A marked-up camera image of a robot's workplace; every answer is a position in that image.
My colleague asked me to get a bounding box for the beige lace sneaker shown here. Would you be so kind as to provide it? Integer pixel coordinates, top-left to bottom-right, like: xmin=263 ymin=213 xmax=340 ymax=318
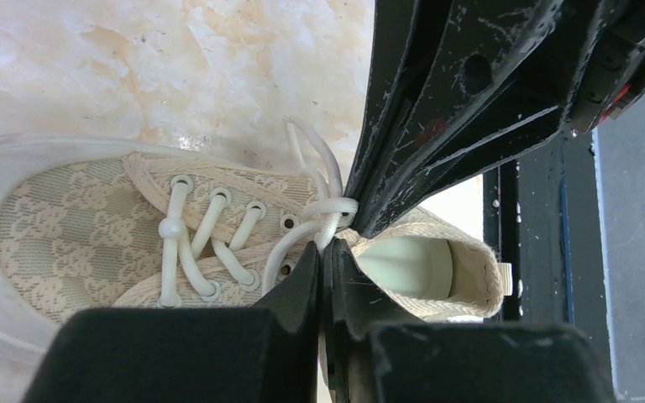
xmin=0 ymin=133 xmax=514 ymax=363

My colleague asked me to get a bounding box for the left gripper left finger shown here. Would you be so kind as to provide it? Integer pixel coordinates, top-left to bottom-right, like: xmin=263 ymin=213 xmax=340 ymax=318
xmin=24 ymin=243 xmax=320 ymax=402

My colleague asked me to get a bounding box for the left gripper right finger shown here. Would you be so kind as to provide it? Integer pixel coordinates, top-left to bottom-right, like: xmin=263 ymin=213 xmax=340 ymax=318
xmin=321 ymin=240 xmax=616 ymax=402

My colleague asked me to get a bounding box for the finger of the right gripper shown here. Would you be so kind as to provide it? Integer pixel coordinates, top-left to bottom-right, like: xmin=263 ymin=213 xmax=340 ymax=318
xmin=353 ymin=1 xmax=612 ymax=238
xmin=347 ymin=1 xmax=523 ymax=212

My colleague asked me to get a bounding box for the white shoelace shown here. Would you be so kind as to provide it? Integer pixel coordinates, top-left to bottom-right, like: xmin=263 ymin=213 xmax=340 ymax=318
xmin=156 ymin=118 xmax=359 ymax=309

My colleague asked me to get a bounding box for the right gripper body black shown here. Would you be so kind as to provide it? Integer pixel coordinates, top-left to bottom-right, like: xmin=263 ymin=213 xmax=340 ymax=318
xmin=569 ymin=1 xmax=645 ymax=133

